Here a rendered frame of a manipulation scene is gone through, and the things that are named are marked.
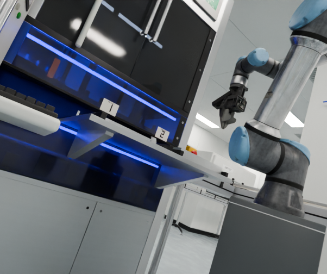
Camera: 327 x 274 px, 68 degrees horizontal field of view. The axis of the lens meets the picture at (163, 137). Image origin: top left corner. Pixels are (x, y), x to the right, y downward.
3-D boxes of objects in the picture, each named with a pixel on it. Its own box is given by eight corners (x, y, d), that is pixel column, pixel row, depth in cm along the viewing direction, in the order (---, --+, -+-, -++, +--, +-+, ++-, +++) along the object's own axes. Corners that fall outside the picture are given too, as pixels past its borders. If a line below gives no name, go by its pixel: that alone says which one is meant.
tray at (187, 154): (138, 149, 124) (140, 143, 125) (175, 166, 138) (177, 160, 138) (178, 155, 96) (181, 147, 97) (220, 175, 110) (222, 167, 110)
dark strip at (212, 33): (171, 143, 141) (210, 28, 157) (176, 145, 144) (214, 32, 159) (172, 143, 140) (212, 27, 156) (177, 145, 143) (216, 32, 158)
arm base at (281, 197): (302, 221, 80) (308, 192, 82) (304, 219, 68) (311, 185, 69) (255, 206, 88) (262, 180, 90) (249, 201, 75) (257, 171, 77)
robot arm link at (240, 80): (228, 76, 116) (238, 85, 121) (226, 85, 116) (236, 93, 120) (241, 74, 110) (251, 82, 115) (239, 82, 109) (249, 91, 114)
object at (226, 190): (168, 172, 151) (176, 148, 154) (154, 168, 164) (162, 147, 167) (233, 198, 188) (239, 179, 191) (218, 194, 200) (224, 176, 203)
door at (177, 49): (129, 78, 125) (165, -14, 137) (187, 113, 148) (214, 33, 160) (129, 78, 125) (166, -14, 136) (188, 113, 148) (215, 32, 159)
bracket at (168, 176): (153, 186, 134) (161, 164, 137) (158, 188, 136) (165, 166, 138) (195, 202, 106) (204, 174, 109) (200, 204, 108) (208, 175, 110)
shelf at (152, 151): (56, 122, 112) (57, 118, 112) (168, 169, 149) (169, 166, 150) (88, 119, 72) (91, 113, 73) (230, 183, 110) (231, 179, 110)
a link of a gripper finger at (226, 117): (226, 126, 106) (232, 107, 108) (216, 126, 111) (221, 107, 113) (230, 129, 108) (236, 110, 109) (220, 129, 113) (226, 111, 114)
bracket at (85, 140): (66, 156, 107) (78, 129, 110) (73, 159, 109) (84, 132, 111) (91, 166, 79) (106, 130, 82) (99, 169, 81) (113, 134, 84)
